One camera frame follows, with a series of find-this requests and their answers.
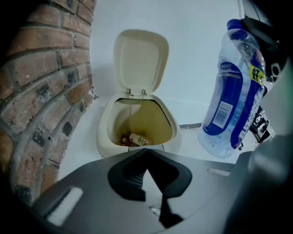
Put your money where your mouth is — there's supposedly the beige toilet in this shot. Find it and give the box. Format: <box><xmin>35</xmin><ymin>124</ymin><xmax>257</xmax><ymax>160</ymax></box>
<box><xmin>97</xmin><ymin>29</ymin><xmax>183</xmax><ymax>159</ymax></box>

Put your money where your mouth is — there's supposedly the clear plastic bottle blue label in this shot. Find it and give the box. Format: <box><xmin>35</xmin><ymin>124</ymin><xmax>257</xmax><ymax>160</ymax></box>
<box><xmin>197</xmin><ymin>18</ymin><xmax>267</xmax><ymax>160</ymax></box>

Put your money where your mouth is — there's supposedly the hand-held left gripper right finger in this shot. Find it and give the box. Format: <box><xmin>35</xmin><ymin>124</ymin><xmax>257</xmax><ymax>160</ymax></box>
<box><xmin>147</xmin><ymin>148</ymin><xmax>236</xmax><ymax>234</ymax></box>

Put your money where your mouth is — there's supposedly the small wrapper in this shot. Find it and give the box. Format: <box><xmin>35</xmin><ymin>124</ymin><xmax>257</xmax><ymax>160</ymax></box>
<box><xmin>129</xmin><ymin>133</ymin><xmax>152</xmax><ymax>146</ymax></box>

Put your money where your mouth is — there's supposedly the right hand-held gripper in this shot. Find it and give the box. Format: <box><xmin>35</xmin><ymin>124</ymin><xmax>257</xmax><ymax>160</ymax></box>
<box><xmin>240</xmin><ymin>17</ymin><xmax>288</xmax><ymax>144</ymax></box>

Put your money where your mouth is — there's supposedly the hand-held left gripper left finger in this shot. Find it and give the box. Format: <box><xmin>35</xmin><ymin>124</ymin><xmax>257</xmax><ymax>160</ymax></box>
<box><xmin>34</xmin><ymin>148</ymin><xmax>161</xmax><ymax>234</ymax></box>

